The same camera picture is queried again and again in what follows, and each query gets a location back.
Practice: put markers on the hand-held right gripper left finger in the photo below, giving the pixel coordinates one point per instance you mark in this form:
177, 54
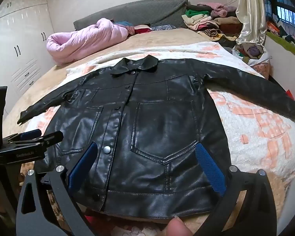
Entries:
84, 163

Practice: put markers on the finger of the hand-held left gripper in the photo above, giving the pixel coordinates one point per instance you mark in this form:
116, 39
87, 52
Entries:
46, 140
30, 134

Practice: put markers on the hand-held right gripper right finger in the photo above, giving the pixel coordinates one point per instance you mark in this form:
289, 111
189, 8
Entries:
210, 169

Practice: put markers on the black leather jacket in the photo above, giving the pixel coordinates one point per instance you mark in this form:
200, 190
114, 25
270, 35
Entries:
150, 127

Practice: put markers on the plastic bag of clothes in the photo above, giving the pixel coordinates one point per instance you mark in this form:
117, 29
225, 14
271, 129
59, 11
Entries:
250, 52

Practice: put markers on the pile of folded clothes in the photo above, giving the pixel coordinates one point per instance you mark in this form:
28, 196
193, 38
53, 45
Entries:
211, 22

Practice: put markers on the person's right hand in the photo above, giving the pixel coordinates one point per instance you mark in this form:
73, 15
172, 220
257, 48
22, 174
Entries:
178, 227

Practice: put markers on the white pink patterned blanket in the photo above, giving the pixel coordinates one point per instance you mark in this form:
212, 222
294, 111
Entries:
248, 127

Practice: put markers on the white wardrobe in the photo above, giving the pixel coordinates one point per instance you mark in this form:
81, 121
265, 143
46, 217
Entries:
17, 41

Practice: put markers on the pink quilt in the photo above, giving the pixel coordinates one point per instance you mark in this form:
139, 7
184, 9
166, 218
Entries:
88, 39

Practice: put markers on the bed with beige sheet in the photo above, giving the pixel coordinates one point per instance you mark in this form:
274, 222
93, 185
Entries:
162, 39

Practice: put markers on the teal cloth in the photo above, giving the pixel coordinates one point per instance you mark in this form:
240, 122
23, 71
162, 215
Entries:
124, 24

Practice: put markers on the red cloth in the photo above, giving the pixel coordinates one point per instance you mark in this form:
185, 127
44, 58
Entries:
142, 30

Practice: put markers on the green cloth on sill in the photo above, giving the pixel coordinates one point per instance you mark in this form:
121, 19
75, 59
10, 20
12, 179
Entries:
285, 43

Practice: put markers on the blue patterned cloth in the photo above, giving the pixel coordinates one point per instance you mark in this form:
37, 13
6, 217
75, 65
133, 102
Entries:
163, 27

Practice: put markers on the grey headboard cover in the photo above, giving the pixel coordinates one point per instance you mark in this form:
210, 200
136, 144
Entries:
142, 12

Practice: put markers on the cream satin curtain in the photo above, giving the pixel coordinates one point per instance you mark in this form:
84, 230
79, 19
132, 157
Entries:
250, 12

